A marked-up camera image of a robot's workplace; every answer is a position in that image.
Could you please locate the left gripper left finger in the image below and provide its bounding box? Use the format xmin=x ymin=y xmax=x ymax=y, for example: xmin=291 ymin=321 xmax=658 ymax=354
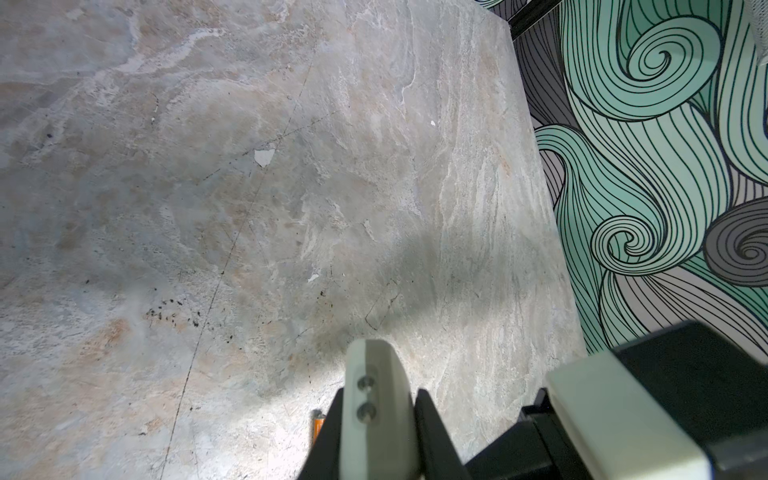
xmin=297 ymin=388 xmax=344 ymax=480

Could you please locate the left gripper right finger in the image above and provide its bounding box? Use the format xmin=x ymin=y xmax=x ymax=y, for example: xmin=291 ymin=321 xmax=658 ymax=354
xmin=414 ymin=389 xmax=471 ymax=480

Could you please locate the orange battery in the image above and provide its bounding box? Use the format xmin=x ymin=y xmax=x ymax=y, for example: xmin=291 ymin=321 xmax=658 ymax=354
xmin=310 ymin=409 xmax=326 ymax=446

